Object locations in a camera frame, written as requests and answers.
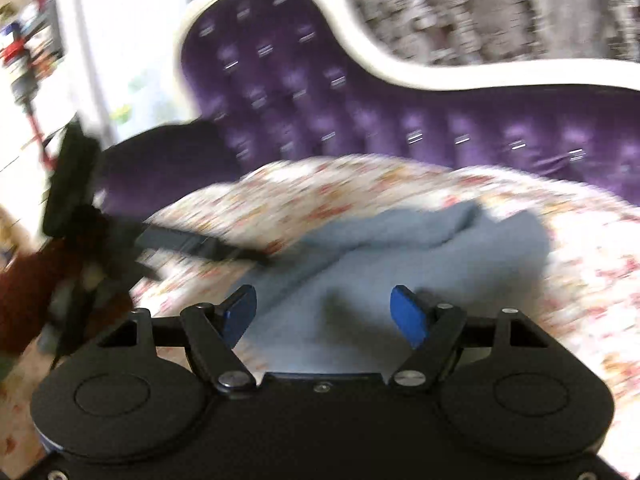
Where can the purple tufted white-framed headboard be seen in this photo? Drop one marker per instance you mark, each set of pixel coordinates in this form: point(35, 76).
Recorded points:
point(269, 80)

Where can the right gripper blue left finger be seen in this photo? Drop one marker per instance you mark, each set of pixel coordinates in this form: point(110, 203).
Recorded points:
point(212, 331)

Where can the grey argyle knit sweater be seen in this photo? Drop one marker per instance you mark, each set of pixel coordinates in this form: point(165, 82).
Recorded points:
point(323, 304)

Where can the grey damask curtain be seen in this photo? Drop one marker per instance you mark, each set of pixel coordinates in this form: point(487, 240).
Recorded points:
point(467, 32)

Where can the red vacuum cleaner pole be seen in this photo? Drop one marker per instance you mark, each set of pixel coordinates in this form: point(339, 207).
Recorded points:
point(19, 66)

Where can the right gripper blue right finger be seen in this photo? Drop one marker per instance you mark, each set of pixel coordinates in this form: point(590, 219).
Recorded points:
point(433, 329)

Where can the floral bedspread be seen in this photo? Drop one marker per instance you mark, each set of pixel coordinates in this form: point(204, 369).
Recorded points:
point(591, 290)

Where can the left hand red knit sleeve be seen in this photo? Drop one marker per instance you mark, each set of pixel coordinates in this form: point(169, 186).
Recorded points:
point(64, 294)

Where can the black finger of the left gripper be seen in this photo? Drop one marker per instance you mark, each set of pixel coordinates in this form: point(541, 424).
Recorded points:
point(197, 245)

